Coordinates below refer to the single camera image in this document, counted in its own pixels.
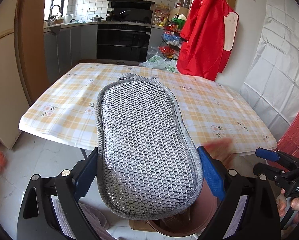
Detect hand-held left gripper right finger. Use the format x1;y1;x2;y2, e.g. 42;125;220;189
197;145;282;240

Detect chrome kitchen faucet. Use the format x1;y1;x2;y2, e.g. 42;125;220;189
49;4;62;18

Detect red apron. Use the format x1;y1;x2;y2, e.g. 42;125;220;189
176;0;239;80

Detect white ribbed slipper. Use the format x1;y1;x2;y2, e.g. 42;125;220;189
52;197;76;239

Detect white creased wall sheet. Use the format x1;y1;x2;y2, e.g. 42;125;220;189
239;0;299;145

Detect brown cardboard piece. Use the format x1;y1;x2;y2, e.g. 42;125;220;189
129;219;150;230

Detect grey mesh sponge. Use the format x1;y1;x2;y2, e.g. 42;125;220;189
96;73;204;222

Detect orange net bag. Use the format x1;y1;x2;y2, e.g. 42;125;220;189
0;150;7;173

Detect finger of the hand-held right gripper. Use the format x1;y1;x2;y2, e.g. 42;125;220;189
256;147;290;167
253;162;293;188

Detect black wire basket rack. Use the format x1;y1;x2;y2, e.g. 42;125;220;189
158;17;187;60

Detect grey kitchen cabinets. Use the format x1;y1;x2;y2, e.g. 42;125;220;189
44;22;98;79

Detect red chair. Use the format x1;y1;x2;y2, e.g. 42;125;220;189
277;116;299;157

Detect cardboard box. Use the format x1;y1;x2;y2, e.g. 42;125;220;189
169;7;188;19

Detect wooden door frame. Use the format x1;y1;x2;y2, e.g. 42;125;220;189
16;0;51;105

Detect yellow checked floral tablecloth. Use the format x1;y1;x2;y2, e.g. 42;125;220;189
19;63;278;157

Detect cooking oil bottles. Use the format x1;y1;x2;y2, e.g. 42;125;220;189
153;9;170;27

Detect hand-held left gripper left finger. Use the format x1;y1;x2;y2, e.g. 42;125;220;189
16;146;101;240

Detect black built-in oven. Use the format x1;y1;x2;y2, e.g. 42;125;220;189
96;24;152;64

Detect black range hood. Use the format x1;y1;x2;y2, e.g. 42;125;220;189
107;0;155;25

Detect pink fleece trouser leg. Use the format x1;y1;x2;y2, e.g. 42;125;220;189
79;204;110;230

